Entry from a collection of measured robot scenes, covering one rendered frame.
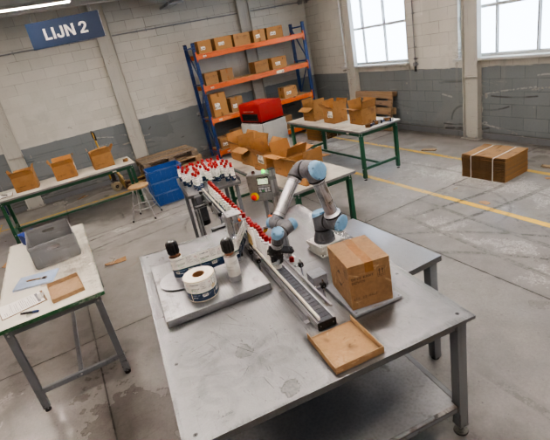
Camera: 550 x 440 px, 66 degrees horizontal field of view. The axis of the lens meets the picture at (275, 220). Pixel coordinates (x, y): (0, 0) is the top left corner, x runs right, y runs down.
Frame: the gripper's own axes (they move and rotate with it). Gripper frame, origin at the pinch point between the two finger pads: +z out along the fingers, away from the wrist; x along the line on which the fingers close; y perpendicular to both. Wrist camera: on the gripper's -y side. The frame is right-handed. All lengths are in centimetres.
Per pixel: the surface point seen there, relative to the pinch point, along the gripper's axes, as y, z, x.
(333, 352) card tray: 7, -33, 77
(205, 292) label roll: 51, -2, 3
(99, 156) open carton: 111, 274, -486
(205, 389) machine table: 70, -26, 67
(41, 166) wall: 234, 392, -649
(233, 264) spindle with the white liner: 28.3, -3.3, -8.9
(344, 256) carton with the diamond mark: -22, -41, 35
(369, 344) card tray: -10, -35, 82
